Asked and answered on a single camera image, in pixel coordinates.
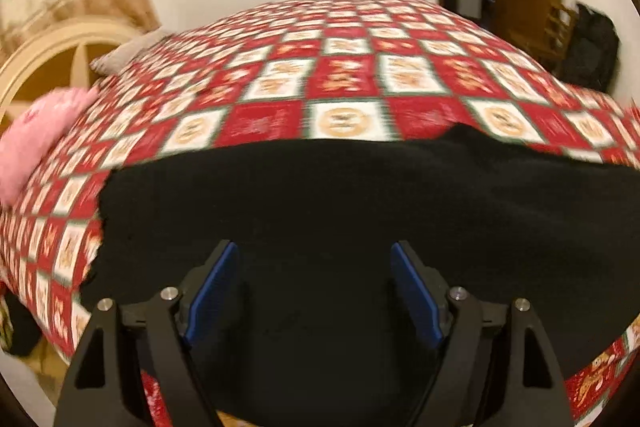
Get red checkered printed bedspread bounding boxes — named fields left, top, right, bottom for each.
left=0, top=0, right=640, bottom=427

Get grey patterned pillow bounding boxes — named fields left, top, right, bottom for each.
left=90, top=29, right=172, bottom=76

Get black pants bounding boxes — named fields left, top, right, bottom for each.
left=80, top=124, right=640, bottom=427

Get wooden chair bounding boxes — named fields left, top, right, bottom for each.
left=524, top=0, right=577, bottom=68

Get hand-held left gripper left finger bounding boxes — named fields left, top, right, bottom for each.
left=52, top=239, right=242, bottom=427

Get cream arched headboard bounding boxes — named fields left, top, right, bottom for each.
left=0, top=18, right=147, bottom=124

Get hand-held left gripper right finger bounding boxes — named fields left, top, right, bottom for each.
left=390, top=240, right=576, bottom=427

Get pink pillow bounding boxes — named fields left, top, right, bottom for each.
left=0, top=87, right=102, bottom=208

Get black backpack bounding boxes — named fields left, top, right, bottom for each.
left=556, top=2, right=621, bottom=94

